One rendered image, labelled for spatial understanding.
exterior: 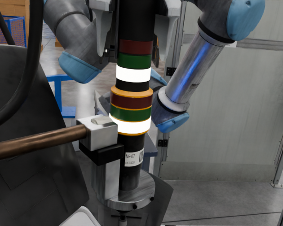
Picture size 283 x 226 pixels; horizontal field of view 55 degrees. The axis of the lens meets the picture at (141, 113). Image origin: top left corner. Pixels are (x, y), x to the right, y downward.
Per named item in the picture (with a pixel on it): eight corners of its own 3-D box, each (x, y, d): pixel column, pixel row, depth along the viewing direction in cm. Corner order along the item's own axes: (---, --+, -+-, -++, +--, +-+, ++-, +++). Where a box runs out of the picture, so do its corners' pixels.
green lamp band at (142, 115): (126, 125, 26) (126, 113, 25) (101, 110, 29) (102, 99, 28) (159, 116, 28) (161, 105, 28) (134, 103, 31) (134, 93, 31)
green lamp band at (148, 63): (130, 70, 24) (131, 56, 24) (110, 62, 27) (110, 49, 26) (157, 67, 27) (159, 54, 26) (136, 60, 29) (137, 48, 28)
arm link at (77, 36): (67, 56, 60) (102, 19, 58) (92, 92, 55) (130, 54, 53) (41, 41, 53) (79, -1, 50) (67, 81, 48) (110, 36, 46)
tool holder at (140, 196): (100, 229, 26) (103, 140, 23) (68, 190, 31) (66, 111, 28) (166, 196, 32) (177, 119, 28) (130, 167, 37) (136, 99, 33)
